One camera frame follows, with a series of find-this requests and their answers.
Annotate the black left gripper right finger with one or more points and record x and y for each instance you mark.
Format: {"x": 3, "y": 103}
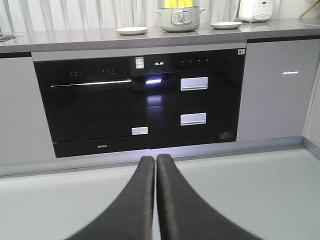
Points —
{"x": 183, "y": 214}

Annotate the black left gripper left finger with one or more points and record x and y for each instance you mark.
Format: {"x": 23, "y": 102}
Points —
{"x": 130, "y": 215}

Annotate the yellow corn cob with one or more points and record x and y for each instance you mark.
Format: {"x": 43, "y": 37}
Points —
{"x": 170, "y": 4}
{"x": 181, "y": 3}
{"x": 189, "y": 3}

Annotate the black built-in dishwasher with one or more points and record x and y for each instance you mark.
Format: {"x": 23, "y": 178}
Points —
{"x": 94, "y": 103}

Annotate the black drawer disinfection cabinet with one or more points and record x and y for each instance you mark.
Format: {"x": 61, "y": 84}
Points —
{"x": 193, "y": 97}

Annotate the grey left cabinet door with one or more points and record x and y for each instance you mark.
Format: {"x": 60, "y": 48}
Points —
{"x": 24, "y": 132}

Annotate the grey cabinet door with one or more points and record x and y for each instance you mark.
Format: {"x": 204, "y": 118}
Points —
{"x": 277, "y": 84}
{"x": 24, "y": 132}

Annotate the grey right cabinet door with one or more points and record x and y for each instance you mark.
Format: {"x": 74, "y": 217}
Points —
{"x": 277, "y": 84}

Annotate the beige round plate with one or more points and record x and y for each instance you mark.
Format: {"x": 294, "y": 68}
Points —
{"x": 132, "y": 31}

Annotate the light green round plate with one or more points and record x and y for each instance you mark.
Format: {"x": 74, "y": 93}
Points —
{"x": 226, "y": 25}

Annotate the pale green electric cooking pot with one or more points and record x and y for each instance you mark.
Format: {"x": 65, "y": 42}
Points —
{"x": 181, "y": 19}

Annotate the white rice cooker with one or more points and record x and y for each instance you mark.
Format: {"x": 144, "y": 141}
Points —
{"x": 255, "y": 10}

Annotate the white pleated curtain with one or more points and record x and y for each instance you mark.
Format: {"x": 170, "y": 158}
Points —
{"x": 17, "y": 16}

